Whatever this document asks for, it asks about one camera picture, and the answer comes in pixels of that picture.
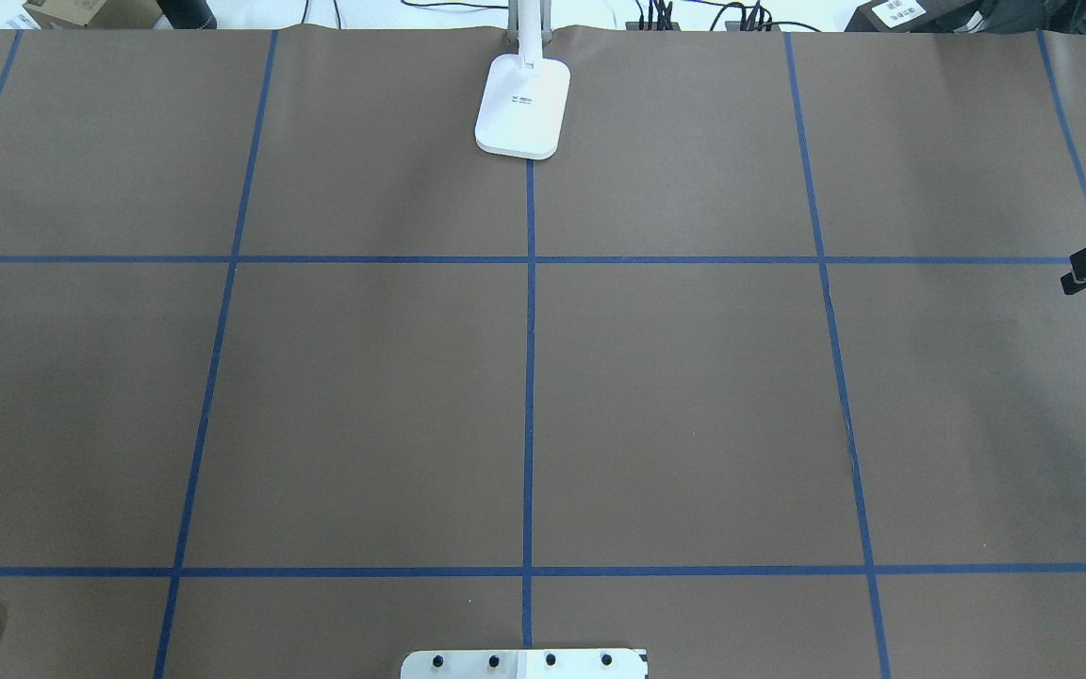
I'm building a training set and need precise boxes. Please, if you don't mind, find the white desk lamp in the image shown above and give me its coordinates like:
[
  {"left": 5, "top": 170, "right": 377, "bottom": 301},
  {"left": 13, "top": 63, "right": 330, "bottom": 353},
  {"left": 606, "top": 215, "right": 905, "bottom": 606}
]
[{"left": 473, "top": 1, "right": 572, "bottom": 160}]

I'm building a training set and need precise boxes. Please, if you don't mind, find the black water bottle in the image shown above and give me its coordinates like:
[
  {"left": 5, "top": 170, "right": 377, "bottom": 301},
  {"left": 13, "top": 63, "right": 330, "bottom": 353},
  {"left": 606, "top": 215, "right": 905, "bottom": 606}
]
[{"left": 156, "top": 0, "right": 217, "bottom": 30}]

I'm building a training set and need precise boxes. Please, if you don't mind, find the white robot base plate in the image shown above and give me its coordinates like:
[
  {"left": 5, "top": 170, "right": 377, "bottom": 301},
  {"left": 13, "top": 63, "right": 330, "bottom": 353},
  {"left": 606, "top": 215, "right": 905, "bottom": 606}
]
[{"left": 400, "top": 647, "right": 651, "bottom": 678}]

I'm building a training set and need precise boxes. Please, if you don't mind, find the cardboard box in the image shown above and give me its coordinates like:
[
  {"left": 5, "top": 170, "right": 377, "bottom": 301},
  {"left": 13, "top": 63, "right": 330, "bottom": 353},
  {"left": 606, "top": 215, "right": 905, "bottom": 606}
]
[{"left": 22, "top": 0, "right": 162, "bottom": 30}]

